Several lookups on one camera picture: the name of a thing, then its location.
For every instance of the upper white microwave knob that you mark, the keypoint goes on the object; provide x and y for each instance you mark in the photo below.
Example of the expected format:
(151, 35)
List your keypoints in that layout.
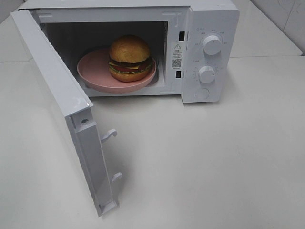
(212, 44)

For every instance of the white microwave knob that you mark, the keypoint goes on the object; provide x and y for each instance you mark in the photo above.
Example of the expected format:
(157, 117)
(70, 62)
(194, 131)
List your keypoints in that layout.
(212, 44)
(206, 74)

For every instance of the burger with sesame-free bun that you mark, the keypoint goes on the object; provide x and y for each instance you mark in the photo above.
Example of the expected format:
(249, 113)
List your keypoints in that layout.
(130, 59)

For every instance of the lower white microwave knob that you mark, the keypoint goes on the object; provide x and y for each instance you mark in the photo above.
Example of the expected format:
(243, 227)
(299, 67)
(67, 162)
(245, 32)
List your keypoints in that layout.
(206, 74)

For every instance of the white microwave door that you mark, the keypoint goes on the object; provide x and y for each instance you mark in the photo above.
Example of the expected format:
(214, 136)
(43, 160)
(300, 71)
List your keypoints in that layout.
(71, 109)

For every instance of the pink round plate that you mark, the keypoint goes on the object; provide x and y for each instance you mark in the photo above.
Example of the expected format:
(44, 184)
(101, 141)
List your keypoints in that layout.
(95, 69)

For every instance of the white microwave oven body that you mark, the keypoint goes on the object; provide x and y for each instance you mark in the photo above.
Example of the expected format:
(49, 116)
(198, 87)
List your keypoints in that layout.
(76, 27)

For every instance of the white warning label sticker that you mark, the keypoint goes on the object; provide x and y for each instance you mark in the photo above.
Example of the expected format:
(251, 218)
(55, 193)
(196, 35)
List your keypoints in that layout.
(176, 55)

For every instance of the round white door button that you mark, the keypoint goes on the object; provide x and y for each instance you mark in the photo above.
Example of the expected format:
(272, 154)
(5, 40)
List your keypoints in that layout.
(202, 94)

